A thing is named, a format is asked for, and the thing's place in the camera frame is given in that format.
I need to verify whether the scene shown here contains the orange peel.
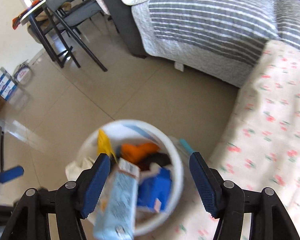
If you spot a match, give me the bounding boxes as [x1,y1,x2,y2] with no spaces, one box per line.
[121,142,160,164]

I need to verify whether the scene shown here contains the grey chair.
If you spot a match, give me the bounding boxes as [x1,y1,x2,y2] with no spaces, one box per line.
[45,0,108,72]

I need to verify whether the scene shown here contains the cherry print table cloth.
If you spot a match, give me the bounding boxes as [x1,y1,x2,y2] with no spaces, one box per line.
[149,39,300,240]

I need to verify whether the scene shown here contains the white trash bag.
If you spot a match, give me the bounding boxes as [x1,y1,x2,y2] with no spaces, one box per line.
[65,157,95,181]

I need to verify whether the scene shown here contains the white plastic trash bin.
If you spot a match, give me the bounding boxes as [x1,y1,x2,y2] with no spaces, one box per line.
[65,120,184,239]

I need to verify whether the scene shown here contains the dining table black legs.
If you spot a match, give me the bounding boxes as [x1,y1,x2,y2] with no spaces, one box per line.
[18,0,81,69]

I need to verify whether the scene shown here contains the light blue carton box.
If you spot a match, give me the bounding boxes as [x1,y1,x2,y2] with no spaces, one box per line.
[93,158,140,239]

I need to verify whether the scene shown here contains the stacked blue white boxes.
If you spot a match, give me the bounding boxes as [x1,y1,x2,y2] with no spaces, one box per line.
[0,67,17,101]

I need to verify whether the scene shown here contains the grey striped quilted cover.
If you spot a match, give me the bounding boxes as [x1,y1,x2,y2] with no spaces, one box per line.
[92,0,300,88]

